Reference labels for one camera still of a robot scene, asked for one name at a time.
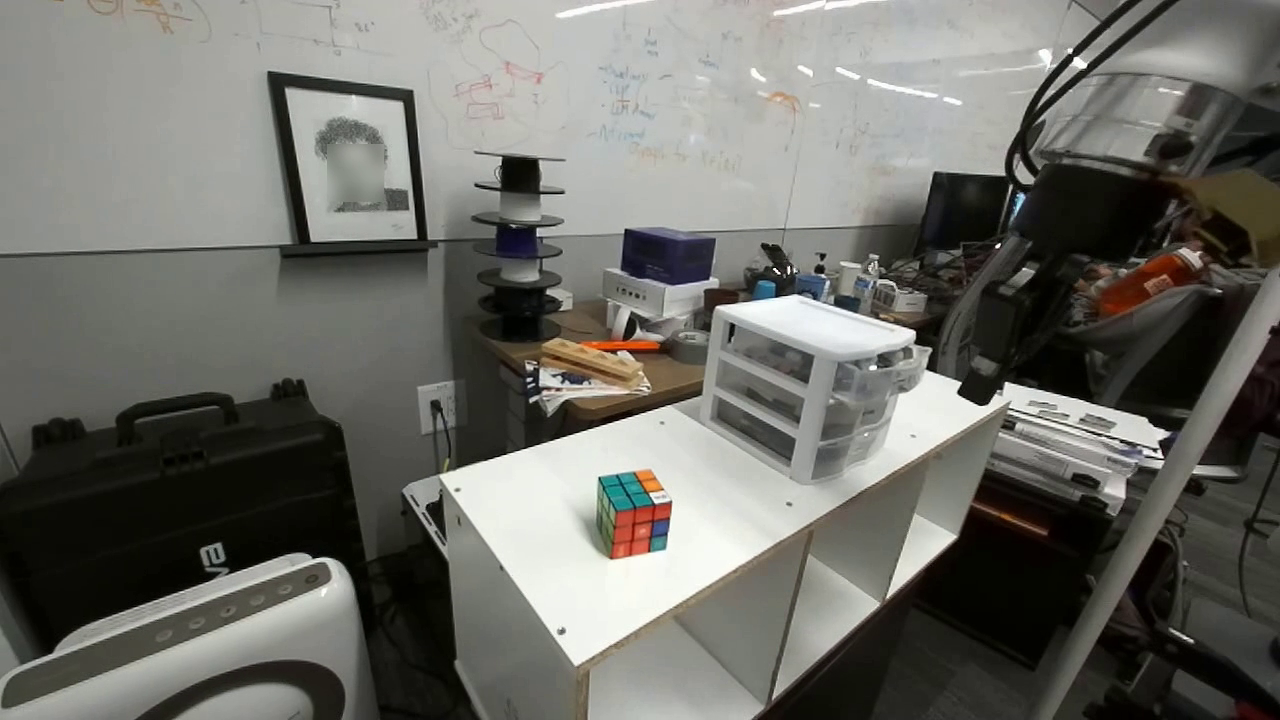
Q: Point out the white cardboard box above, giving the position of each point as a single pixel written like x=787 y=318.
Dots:
x=655 y=302

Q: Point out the black picture ledge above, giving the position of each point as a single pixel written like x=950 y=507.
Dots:
x=353 y=251

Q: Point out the white bottle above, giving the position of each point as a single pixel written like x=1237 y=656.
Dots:
x=850 y=282

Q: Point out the dark switched-off monitor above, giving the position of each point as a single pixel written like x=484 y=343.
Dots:
x=967 y=208

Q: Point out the white cube shelf unit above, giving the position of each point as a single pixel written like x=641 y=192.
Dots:
x=535 y=535

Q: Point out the white air purifier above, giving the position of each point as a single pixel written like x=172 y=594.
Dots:
x=325 y=642

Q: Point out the stack of filament spools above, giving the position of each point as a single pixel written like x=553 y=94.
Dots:
x=522 y=244

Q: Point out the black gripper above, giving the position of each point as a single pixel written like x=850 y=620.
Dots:
x=1094 y=207

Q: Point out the white wall outlet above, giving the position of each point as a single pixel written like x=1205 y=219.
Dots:
x=436 y=402

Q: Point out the grey duct tape roll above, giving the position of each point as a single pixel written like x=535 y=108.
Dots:
x=690 y=346

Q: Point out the loose white papers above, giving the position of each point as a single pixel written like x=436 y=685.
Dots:
x=587 y=398

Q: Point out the tan wooden block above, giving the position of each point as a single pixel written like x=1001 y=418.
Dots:
x=593 y=357

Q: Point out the blue container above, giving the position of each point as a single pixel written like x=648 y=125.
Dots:
x=789 y=285

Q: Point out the orange hand tool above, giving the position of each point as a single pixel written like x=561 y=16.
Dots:
x=626 y=346

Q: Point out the black hard carry case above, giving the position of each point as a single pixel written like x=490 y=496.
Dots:
x=172 y=521

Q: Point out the orange object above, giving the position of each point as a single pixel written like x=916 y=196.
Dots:
x=1147 y=282

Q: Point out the white slanted pole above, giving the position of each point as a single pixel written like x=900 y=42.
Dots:
x=1161 y=495

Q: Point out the seated person grey clothes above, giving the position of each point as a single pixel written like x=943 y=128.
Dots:
x=1134 y=343

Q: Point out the black framed picture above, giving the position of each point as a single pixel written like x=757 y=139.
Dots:
x=349 y=163

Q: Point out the stack of white sheets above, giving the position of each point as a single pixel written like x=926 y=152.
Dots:
x=1067 y=440

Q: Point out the brown wooden desk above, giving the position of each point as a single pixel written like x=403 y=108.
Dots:
x=664 y=383

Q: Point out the grey chair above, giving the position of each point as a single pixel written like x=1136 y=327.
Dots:
x=963 y=304

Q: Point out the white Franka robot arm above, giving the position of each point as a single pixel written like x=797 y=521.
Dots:
x=1134 y=123

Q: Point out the wall whiteboard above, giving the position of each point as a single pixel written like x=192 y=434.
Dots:
x=601 y=94

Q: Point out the Rubik's cube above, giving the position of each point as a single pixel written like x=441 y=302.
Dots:
x=634 y=512

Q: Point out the dark blue box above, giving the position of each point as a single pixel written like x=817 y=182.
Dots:
x=664 y=252

